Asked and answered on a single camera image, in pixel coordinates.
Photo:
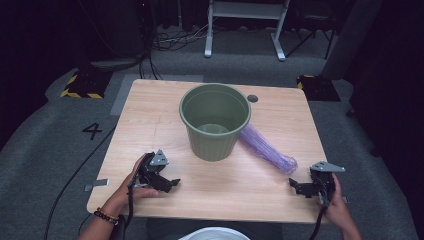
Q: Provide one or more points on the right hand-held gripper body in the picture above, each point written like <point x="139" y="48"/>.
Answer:
<point x="323" y="183"/>

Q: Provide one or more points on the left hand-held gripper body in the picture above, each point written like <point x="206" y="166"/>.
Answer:
<point x="150" y="173"/>

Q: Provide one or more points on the purple plastic trash bag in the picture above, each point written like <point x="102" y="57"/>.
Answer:
<point x="266" y="150"/>

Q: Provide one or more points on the green plastic trash bin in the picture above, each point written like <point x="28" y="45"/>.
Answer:
<point x="213" y="143"/>

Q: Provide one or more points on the person's left hand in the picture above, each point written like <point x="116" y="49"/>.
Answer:
<point x="128" y="191"/>

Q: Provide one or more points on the person's right hand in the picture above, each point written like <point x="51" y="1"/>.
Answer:
<point x="337" y="210"/>

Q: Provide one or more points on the person's white shirt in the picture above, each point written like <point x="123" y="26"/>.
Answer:
<point x="215" y="234"/>

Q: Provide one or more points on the black yellow striped base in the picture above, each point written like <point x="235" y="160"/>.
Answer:
<point x="85" y="85"/>
<point x="318" y="88"/>

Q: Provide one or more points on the round table grommet cover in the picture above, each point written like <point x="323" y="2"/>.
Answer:
<point x="252" y="98"/>

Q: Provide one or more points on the dark equipment cabinet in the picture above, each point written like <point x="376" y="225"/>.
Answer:
<point x="120" y="30"/>

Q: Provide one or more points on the grey column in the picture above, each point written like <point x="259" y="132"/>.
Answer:
<point x="350" y="36"/>

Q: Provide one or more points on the black tripod stand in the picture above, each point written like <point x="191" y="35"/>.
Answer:
<point x="313" y="31"/>

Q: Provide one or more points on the white metal stand frame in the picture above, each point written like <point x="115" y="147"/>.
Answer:
<point x="245" y="10"/>

